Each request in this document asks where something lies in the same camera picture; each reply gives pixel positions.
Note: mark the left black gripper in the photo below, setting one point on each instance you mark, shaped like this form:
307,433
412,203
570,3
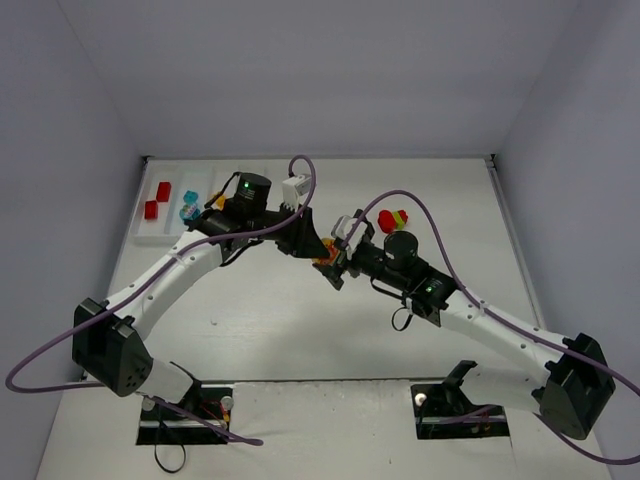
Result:
292,232

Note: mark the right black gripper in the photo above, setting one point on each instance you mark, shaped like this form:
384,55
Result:
345,262

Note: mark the red rounded lego brick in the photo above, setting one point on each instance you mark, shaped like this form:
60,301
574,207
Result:
386,221

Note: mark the green sloped lego brick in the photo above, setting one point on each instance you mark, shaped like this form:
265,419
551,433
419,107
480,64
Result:
400,218

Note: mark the blue printed round lego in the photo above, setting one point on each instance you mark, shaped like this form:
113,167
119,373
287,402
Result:
189,212

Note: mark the red long lego brick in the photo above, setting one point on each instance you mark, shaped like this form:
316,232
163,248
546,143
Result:
163,192

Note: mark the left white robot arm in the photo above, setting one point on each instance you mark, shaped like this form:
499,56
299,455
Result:
109,341

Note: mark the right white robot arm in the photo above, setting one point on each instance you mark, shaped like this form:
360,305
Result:
565,381

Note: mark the white divided sorting tray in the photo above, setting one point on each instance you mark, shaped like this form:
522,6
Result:
203,177

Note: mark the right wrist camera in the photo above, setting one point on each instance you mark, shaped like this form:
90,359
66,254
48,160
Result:
348,232

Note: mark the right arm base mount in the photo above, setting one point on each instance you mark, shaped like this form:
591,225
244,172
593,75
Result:
443,412

